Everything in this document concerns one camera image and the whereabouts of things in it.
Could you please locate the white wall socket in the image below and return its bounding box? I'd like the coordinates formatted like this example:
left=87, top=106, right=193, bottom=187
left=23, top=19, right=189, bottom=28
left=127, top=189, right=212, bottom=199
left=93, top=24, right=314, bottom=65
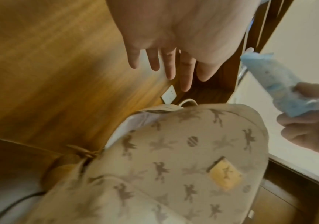
left=161, top=85, right=178, bottom=104

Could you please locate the light blue printed packet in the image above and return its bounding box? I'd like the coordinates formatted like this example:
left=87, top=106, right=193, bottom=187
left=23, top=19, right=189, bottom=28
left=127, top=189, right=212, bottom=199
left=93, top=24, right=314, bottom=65
left=240, top=47, right=319, bottom=118

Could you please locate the beige horse-print backpack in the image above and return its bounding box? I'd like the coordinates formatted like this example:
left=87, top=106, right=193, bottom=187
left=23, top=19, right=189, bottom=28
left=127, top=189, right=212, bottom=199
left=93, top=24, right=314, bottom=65
left=18, top=98, right=270, bottom=224

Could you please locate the person's right hand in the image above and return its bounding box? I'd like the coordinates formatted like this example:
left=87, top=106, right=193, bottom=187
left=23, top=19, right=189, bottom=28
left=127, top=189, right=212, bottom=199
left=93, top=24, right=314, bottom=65
left=276, top=82, right=319, bottom=159

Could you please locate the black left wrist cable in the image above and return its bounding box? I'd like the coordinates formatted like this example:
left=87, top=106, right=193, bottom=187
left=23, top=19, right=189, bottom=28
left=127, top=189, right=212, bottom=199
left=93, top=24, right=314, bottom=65
left=0, top=190, right=47, bottom=224

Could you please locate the person's left hand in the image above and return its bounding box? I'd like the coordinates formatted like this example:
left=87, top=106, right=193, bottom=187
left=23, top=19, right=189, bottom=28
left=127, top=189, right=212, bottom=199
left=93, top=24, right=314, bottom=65
left=105, top=0, right=261, bottom=92

